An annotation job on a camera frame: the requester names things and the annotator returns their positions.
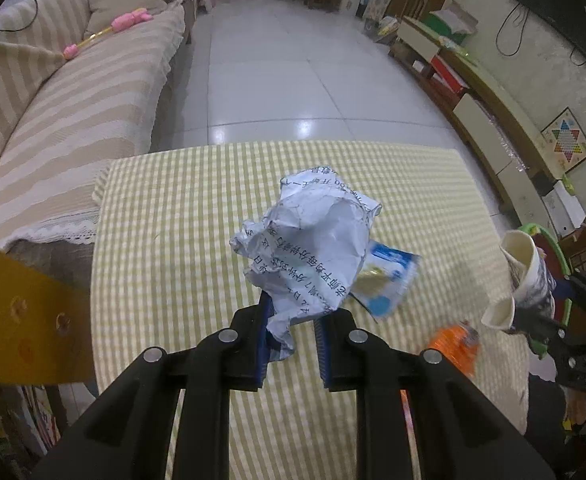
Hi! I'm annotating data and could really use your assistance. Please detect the patterned paper cup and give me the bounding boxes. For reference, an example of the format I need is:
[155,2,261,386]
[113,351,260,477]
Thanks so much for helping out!
[482,230,556,333]

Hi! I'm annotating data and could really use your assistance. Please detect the orange plastic bag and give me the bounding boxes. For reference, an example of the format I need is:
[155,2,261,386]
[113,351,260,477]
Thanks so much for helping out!
[423,321,479,379]

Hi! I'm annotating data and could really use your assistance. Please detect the small blue white sachet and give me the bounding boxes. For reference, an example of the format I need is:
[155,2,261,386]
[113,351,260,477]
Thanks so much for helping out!
[351,240,421,320]

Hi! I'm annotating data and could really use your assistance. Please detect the white printed paper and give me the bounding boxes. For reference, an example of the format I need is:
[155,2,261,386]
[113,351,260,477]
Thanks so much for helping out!
[229,166,382,361]

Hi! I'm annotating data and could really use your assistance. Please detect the green red trash bin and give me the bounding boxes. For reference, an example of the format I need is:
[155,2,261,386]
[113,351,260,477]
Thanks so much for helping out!
[513,223,573,360]

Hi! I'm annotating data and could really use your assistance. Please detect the person's right hand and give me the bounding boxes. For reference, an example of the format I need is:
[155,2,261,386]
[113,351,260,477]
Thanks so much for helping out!
[563,388,586,434]

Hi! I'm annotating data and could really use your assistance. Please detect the white box by cabinet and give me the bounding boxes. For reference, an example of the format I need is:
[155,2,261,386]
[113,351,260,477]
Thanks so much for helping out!
[542,181,586,238]

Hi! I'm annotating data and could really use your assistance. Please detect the wooden side table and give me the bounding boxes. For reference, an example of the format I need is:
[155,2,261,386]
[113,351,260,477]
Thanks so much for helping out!
[0,252,95,386]

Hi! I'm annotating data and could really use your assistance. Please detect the checkered yellow tablecloth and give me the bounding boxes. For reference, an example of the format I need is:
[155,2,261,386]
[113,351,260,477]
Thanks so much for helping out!
[90,138,532,480]

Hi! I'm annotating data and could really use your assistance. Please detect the chinese checkers board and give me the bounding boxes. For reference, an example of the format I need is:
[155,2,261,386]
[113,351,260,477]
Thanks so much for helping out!
[541,107,586,174]

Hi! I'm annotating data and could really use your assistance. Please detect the long tv cabinet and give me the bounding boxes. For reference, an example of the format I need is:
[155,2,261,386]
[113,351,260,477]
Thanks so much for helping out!
[389,18,562,238]

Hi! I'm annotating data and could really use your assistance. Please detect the striped beige sofa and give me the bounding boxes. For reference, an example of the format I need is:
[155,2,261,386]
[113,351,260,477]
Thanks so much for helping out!
[0,0,193,250]

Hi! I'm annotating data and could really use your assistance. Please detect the green cardboard box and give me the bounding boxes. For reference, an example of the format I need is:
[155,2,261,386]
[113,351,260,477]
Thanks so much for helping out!
[423,0,478,46]

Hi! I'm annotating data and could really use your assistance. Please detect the pink toy wand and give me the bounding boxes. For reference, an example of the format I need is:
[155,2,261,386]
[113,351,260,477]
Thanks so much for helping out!
[62,8,153,61]

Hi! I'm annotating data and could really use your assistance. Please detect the television cable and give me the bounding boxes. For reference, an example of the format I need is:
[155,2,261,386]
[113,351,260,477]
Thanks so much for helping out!
[494,1,530,58]

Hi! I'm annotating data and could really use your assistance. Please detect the black cable on sofa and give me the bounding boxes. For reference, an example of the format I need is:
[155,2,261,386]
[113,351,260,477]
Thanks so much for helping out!
[0,0,41,36]

